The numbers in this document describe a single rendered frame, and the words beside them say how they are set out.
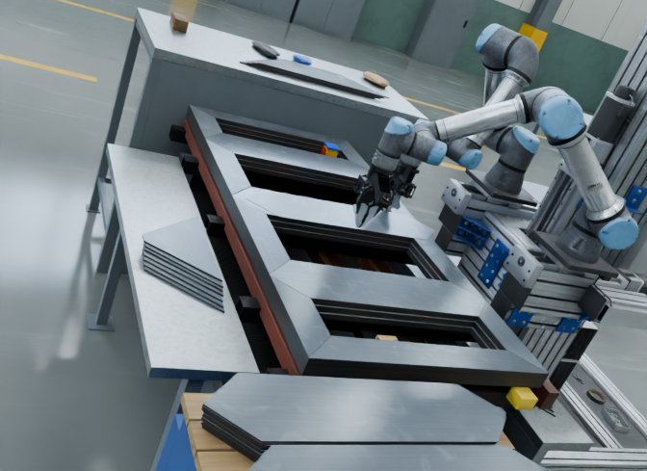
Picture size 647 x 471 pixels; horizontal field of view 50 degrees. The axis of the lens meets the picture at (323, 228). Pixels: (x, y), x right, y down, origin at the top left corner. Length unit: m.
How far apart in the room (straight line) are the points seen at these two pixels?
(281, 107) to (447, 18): 9.33
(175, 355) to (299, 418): 0.36
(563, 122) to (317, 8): 9.07
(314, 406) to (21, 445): 1.19
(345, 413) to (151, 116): 1.76
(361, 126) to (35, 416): 1.79
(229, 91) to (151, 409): 1.29
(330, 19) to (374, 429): 9.87
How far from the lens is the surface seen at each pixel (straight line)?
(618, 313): 2.52
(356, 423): 1.52
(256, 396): 1.47
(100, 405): 2.61
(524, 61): 2.49
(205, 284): 1.90
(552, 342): 2.95
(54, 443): 2.46
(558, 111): 2.10
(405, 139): 2.08
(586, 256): 2.45
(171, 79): 2.90
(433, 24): 12.15
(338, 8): 11.11
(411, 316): 1.99
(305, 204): 2.34
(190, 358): 1.67
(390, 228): 2.43
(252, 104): 3.00
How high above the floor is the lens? 1.76
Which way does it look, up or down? 24 degrees down
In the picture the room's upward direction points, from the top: 22 degrees clockwise
